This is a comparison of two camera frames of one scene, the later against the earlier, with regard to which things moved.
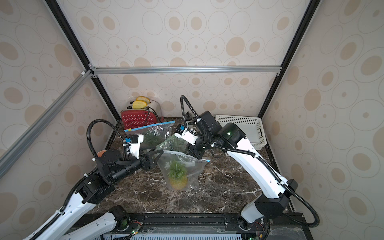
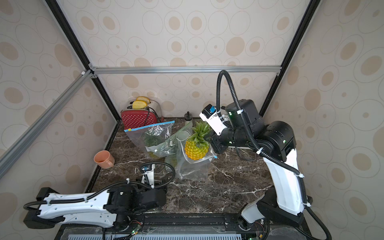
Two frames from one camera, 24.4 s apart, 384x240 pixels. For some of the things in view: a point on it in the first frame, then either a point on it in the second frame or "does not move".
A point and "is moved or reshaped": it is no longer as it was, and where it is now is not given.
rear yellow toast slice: x=144 y=98 does not move
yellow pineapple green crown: x=177 y=173 is moved or reshaped
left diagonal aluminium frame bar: x=9 y=157 does not move
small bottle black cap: x=188 y=116 does not move
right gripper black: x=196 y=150 → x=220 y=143
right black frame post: x=306 y=22 does not move
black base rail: x=201 y=226 does not move
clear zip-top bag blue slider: x=180 y=171 is moved or reshaped
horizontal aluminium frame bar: x=187 y=70 does not move
